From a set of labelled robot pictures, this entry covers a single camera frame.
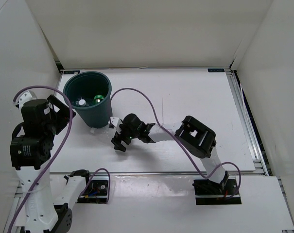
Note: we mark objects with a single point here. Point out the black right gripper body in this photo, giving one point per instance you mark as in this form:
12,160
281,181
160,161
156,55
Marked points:
127,135

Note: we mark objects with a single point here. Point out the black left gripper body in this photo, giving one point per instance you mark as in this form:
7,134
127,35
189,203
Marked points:
59,119

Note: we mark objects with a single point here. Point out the crushed clear plastic bottle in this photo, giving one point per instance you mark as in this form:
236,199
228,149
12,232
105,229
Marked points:
105,131

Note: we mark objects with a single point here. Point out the clear bottle blue label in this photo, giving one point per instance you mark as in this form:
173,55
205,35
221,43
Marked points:
83,102

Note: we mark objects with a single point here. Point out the green plastic bottle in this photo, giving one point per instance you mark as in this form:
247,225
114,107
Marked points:
98,98

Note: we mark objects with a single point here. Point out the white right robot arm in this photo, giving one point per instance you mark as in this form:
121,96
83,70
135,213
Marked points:
194,136

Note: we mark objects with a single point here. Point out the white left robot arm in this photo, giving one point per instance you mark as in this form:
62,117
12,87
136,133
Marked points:
30,151

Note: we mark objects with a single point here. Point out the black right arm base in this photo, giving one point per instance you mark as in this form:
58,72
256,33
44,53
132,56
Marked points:
208,194

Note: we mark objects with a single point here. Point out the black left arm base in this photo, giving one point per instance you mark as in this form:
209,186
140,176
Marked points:
97,192

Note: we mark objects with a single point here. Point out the dark green plastic bin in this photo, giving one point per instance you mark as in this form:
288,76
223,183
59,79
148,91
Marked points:
88,85

